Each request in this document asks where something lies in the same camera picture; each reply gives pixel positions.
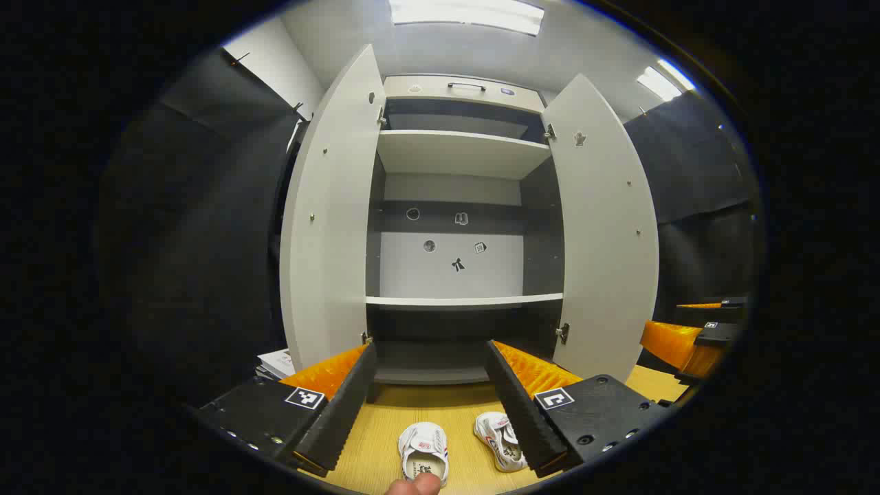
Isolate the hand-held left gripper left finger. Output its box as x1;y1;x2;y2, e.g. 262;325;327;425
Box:
196;342;377;479

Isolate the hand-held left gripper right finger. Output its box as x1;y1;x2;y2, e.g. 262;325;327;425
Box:
484;339;671;479

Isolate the white shoe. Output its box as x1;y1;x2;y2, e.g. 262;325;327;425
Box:
473;411;529;473
397;421;450;487

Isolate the grey cabinet door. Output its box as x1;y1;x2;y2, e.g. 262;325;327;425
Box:
278;43;387;375
540;74;661;384

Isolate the grey shoe cabinet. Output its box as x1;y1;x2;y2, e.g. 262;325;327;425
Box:
364;74;568;386

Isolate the flat cardboard box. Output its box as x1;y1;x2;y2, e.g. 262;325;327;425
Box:
256;349;296;381

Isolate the black backdrop cloth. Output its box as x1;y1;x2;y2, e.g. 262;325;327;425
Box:
622;89;757;324
103;48;314;406

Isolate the ceiling light panel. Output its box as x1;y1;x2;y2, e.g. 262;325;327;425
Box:
636;58;696;102
388;0;545;36

